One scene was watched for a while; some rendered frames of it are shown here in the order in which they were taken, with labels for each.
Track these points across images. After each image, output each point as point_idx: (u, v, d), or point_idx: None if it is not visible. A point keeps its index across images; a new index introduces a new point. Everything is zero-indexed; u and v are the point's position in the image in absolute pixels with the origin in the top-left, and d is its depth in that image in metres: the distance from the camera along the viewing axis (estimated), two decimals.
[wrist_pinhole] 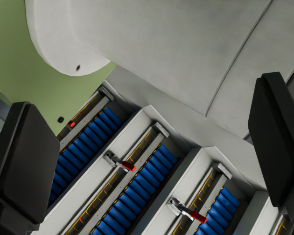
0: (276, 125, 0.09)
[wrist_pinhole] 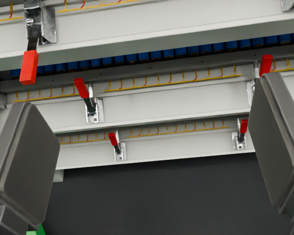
0: (276, 125, 0.09)
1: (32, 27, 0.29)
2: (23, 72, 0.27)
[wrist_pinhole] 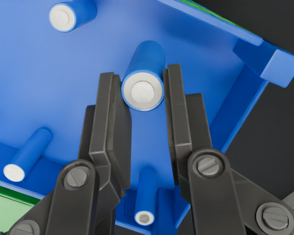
0: (165, 109, 0.10)
1: None
2: None
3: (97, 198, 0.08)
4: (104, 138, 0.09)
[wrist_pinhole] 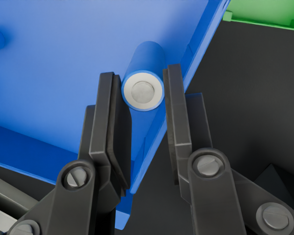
0: (165, 109, 0.10)
1: None
2: None
3: (97, 198, 0.08)
4: (104, 138, 0.09)
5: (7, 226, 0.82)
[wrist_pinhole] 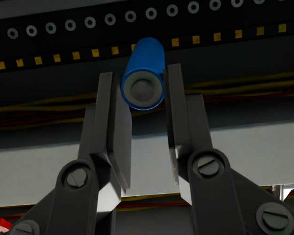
0: (165, 109, 0.10)
1: None
2: None
3: (97, 198, 0.08)
4: (104, 138, 0.09)
5: None
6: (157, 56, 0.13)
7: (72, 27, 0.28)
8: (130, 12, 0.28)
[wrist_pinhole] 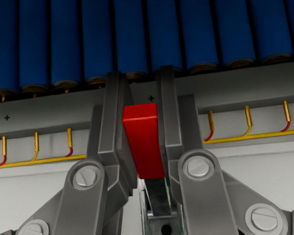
0: (157, 111, 0.10)
1: None
2: None
3: (106, 198, 0.08)
4: (113, 137, 0.09)
5: None
6: None
7: None
8: None
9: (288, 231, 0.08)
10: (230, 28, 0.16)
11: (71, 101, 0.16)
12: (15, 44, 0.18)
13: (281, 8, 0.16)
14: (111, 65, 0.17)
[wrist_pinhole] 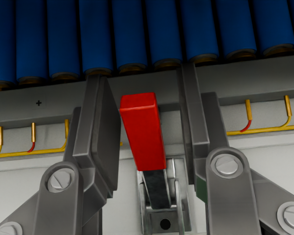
0: (181, 108, 0.10)
1: (157, 196, 0.14)
2: (134, 114, 0.10)
3: (82, 198, 0.09)
4: (88, 140, 0.09)
5: None
6: (290, 10, 0.17)
7: None
8: None
9: None
10: None
11: None
12: None
13: None
14: None
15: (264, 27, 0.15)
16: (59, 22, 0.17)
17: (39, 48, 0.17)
